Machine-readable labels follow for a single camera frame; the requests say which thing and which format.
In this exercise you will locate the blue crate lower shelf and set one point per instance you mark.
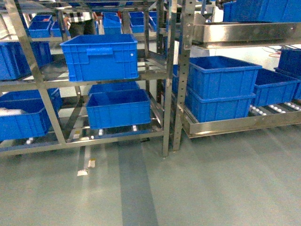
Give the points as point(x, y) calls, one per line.
point(118, 108)

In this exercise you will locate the blue crate shelf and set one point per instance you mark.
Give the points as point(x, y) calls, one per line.
point(101, 57)
point(273, 88)
point(118, 108)

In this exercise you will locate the blue crate upper shelf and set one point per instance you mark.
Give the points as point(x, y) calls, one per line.
point(101, 57)

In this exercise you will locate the blue crate right shelf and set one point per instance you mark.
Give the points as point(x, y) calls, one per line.
point(273, 88)

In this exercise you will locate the blue crate stacked bottom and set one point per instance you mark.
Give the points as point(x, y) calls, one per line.
point(217, 109)

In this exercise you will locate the blue crate stacked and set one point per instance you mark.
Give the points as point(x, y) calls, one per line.
point(219, 76)
point(217, 109)

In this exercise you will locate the left steel rack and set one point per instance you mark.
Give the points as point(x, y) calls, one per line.
point(76, 132)

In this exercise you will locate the steel rack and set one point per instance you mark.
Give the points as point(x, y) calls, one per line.
point(194, 31)
point(76, 132)

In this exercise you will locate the blue crate stacked top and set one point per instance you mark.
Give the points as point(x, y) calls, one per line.
point(219, 76)

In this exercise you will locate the right steel rack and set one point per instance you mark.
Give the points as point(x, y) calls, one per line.
point(194, 31)

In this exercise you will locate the blue crate lower left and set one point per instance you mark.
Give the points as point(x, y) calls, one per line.
point(29, 119)

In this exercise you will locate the blue crate far left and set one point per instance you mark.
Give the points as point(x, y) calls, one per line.
point(13, 63)

